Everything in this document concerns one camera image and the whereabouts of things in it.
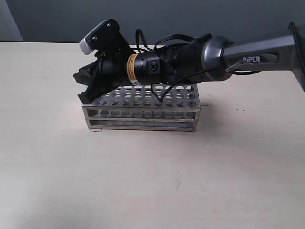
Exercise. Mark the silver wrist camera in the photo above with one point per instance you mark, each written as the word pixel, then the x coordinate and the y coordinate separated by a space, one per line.
pixel 86 44

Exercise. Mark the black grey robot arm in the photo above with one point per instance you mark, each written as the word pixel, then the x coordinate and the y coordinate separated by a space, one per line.
pixel 183 60

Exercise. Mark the stainless steel test tube rack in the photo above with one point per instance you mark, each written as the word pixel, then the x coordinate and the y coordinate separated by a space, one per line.
pixel 136 108

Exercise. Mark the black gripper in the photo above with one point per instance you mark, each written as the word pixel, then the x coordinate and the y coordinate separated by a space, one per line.
pixel 109 71

